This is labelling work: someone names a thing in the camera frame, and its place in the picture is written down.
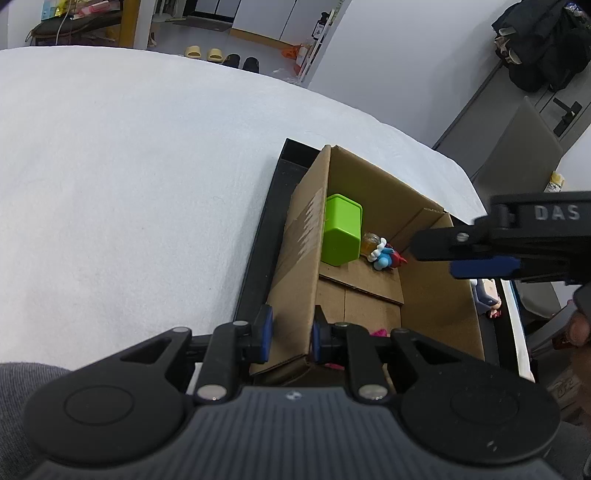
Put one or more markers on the grey door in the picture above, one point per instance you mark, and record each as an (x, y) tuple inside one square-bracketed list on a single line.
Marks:
[(489, 110)]

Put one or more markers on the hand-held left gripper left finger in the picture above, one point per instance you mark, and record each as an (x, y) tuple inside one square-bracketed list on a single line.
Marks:
[(264, 334)]

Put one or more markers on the grey trousers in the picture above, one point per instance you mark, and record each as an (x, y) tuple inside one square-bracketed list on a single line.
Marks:
[(23, 392)]

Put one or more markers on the black cushion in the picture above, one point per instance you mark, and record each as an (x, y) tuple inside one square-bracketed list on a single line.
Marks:
[(74, 28)]

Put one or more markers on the black tray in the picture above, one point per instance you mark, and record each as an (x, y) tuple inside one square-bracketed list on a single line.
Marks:
[(268, 230)]

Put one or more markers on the yellow slipper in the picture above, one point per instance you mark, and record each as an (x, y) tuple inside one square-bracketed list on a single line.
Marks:
[(194, 51), (215, 55)]

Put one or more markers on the pink dinosaur toy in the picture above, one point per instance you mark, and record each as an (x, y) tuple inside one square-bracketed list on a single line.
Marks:
[(381, 333)]

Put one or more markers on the purple cube toy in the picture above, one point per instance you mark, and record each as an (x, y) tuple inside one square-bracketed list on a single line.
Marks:
[(482, 295)]

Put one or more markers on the person's right hand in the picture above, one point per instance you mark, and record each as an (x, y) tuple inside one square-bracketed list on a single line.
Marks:
[(581, 323)]

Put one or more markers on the orange floor item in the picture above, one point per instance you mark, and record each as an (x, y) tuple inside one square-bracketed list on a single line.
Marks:
[(292, 50)]

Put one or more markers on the spray bottle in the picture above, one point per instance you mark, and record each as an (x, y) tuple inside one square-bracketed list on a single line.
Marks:
[(323, 25)]

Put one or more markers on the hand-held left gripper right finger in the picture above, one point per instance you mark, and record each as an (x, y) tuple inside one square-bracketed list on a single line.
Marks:
[(316, 341)]

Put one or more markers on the green plastic box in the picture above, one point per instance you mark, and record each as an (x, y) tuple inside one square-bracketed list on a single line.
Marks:
[(341, 230)]

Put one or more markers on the white kitchen cabinet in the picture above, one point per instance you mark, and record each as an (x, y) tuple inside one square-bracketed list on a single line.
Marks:
[(277, 18)]

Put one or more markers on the brown cardboard box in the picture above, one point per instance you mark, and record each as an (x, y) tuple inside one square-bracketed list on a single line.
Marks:
[(429, 314)]

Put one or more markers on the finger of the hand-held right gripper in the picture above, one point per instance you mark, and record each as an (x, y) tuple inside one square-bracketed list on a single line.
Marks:
[(443, 244), (485, 268)]

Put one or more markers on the black hanging clothes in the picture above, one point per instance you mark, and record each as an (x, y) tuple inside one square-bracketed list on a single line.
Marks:
[(540, 41)]

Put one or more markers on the black slipper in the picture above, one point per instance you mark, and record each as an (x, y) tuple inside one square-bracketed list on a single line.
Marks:
[(251, 64), (232, 61)]

